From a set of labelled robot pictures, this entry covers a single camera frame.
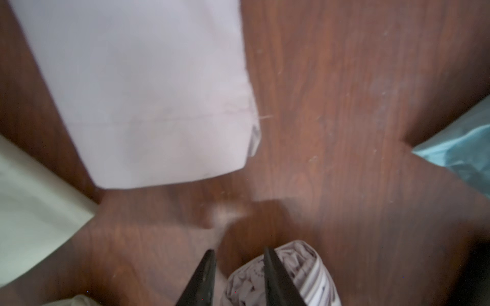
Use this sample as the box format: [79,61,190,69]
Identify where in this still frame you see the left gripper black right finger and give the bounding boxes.
[264,247,306,306]

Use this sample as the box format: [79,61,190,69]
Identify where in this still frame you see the light pink sleeved umbrella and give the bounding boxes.
[10,1,261,189]

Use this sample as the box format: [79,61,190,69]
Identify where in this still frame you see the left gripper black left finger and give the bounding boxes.
[176,249,217,306]

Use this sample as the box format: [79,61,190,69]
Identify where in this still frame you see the beige umbrella sleeve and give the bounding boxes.
[1,137,98,286]

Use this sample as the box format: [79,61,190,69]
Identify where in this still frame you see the mint green sleeved umbrella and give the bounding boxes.
[412,96,489,197]

